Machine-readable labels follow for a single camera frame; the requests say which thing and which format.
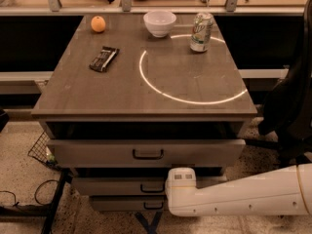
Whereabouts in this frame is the grey drawer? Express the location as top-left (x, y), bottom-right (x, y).
top-left (48, 139), bottom-right (245, 168)
top-left (89, 196), bottom-right (168, 212)
top-left (71, 175), bottom-right (228, 197)

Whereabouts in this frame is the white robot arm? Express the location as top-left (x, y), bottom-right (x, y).
top-left (165, 164), bottom-right (312, 216)

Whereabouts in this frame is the grey wooden drawer cabinet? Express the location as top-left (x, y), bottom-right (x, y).
top-left (30, 14), bottom-right (258, 234)

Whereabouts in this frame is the black snack bar packet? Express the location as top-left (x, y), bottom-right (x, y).
top-left (89, 46), bottom-right (119, 72)

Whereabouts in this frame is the white ceramic bowl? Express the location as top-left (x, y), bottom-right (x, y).
top-left (143, 11), bottom-right (176, 38)

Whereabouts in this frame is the green white soda can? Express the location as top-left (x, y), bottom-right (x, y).
top-left (190, 13), bottom-right (215, 53)

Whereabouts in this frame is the orange fruit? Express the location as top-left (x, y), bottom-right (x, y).
top-left (91, 16), bottom-right (106, 33)

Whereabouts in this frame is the black metal floor stand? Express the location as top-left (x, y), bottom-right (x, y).
top-left (0, 170), bottom-right (72, 234)

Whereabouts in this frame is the black office chair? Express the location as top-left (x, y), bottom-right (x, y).
top-left (245, 0), bottom-right (312, 168)

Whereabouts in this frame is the black wire basket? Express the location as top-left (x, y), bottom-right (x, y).
top-left (27, 132), bottom-right (60, 171)

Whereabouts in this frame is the black floor cable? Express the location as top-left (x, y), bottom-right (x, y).
top-left (0, 178), bottom-right (61, 207)

